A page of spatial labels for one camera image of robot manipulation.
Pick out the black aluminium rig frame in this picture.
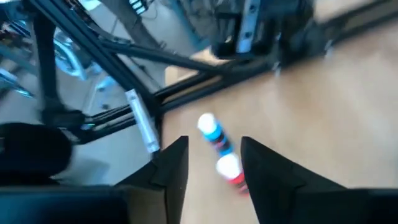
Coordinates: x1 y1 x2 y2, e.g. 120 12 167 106
0 0 398 156

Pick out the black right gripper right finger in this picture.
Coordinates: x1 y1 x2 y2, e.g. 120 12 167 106
241 136 398 224

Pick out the pale blue office chair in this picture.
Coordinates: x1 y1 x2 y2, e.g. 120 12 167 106
51 29 118 94

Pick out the small blue paint bottle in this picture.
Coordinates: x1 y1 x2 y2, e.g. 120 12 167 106
197 112 234 157

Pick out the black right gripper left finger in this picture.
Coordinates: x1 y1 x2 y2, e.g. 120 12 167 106
0 136 190 224

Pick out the small red paint bottle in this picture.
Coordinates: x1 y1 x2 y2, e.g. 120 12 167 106
215 152 249 195

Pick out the silver frame bracket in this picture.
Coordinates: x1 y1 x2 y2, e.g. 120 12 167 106
124 88 161 154

